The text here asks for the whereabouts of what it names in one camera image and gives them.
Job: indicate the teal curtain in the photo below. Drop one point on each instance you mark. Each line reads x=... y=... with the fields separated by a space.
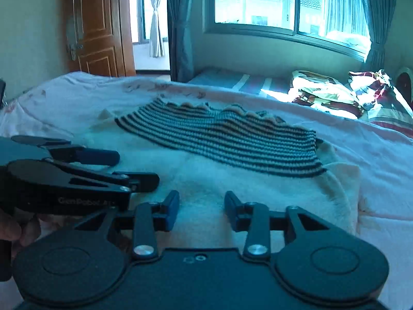
x=180 y=29
x=379 y=22

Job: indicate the pink floral bed sheet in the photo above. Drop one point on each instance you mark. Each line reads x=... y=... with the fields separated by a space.
x=371 y=158

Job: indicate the striped mattress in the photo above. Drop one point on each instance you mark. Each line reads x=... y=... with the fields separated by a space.
x=226 y=82

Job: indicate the white sheer curtain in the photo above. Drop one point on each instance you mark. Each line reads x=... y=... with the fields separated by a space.
x=157 y=16

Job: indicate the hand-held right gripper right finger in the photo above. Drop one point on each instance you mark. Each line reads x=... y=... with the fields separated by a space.
x=231 y=211

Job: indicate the large sliding window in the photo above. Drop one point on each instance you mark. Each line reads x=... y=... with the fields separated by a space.
x=258 y=0

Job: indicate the person's left hand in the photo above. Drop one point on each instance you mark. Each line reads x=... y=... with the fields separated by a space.
x=24 y=232

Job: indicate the brown wooden door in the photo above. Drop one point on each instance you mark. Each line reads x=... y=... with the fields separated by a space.
x=96 y=22

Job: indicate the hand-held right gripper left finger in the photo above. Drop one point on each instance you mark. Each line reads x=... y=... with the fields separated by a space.
x=171 y=211

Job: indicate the crumpled colourful quilt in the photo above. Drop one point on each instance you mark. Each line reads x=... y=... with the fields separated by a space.
x=384 y=100

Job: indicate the balcony window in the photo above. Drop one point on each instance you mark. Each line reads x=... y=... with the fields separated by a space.
x=138 y=9

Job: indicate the folded cream patterned blanket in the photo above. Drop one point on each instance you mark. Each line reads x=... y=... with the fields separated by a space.
x=322 y=92

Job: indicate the cream striped knit sweater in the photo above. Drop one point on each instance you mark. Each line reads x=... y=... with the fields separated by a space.
x=226 y=142

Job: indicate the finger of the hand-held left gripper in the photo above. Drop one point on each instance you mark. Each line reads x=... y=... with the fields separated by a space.
x=96 y=156
x=145 y=181

